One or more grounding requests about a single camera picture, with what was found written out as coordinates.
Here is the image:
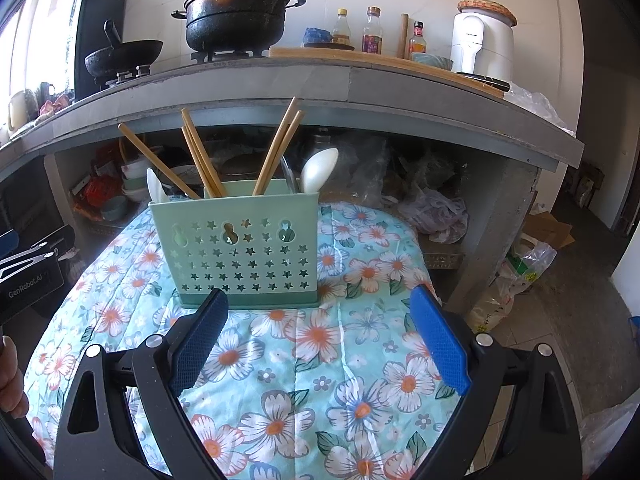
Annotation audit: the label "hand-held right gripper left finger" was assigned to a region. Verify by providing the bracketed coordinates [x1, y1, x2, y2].
[52, 287, 230, 480]

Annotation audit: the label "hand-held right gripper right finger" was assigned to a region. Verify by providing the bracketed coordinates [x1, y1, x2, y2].
[409, 284, 583, 480]

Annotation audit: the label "green star-cutout utensil holder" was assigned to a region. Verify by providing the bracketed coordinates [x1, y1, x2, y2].
[148, 187, 321, 309]

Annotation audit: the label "large metal spoon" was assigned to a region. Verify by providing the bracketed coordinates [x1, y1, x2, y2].
[279, 154, 302, 195]

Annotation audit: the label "person's left hand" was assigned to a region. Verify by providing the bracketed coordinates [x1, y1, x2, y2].
[0, 335, 32, 421]

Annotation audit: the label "white rice sack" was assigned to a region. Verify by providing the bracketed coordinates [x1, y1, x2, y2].
[467, 280, 516, 333]

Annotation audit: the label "red snack packets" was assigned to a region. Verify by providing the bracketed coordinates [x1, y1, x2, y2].
[72, 170, 123, 221]

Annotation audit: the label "teal bowl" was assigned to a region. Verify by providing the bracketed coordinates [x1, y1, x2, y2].
[100, 195, 128, 221]

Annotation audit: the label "woven basket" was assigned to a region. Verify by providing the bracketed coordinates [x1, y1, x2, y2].
[420, 247, 466, 271]

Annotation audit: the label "stack of white bowls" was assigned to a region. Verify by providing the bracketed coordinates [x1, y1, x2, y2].
[120, 157, 151, 203]

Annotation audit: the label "floral quilted blanket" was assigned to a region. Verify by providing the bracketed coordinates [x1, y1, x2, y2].
[25, 202, 468, 480]

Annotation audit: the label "plastic bag with green contents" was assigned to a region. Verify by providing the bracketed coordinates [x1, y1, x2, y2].
[500, 240, 558, 293]

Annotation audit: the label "small white plastic spoon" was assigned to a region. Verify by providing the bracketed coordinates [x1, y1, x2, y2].
[145, 167, 172, 204]

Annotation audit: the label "white plastic bag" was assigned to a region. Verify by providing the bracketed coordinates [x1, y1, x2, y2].
[397, 192, 471, 246]

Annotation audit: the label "white mug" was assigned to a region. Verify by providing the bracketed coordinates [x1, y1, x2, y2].
[7, 91, 28, 131]

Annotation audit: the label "cardboard box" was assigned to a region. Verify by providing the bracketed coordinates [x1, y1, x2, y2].
[522, 210, 576, 256]

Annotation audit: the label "clear crumpled plastic bags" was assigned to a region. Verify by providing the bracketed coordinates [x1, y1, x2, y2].
[340, 135, 451, 206]

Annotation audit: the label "clear plastic bag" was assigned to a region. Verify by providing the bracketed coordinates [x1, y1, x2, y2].
[580, 395, 640, 471]
[505, 82, 576, 136]

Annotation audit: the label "black wok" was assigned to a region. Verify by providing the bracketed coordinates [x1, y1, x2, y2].
[84, 20, 165, 78]

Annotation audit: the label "large white plastic spoon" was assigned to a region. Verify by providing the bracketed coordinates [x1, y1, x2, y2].
[299, 147, 340, 195]

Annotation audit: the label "black stove panel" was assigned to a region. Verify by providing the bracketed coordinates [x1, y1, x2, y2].
[74, 0, 127, 101]

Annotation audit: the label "gas stove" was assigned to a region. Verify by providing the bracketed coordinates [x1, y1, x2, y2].
[87, 46, 271, 95]

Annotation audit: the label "black kitchen knife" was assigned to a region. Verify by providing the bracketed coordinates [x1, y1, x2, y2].
[455, 72, 512, 93]

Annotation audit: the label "light blue bowl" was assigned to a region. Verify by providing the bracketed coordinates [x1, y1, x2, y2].
[410, 51, 454, 72]

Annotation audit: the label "black cooking pot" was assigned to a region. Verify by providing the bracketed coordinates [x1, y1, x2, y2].
[171, 0, 307, 53]

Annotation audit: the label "white air fryer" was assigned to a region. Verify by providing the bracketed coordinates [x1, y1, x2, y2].
[450, 10, 516, 75]

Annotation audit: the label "wooden cutting board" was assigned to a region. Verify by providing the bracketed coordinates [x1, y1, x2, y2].
[269, 46, 508, 95]

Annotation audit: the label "bottle with purple label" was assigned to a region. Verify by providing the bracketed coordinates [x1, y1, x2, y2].
[362, 6, 385, 55]

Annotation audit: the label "clear bottle yellow cap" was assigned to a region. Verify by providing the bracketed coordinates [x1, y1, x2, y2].
[332, 8, 352, 46]

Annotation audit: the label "blue bag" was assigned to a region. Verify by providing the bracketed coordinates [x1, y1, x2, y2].
[302, 26, 335, 45]

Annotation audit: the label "woven round lid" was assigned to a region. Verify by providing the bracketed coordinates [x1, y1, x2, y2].
[457, 0, 518, 27]

